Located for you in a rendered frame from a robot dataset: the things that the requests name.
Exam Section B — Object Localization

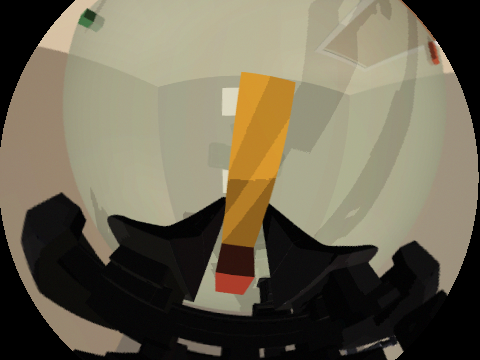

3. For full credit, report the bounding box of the orange bar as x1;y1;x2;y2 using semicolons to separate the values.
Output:
215;72;296;295

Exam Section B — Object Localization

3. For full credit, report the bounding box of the orange rectangular block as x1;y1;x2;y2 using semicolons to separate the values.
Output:
428;41;439;64

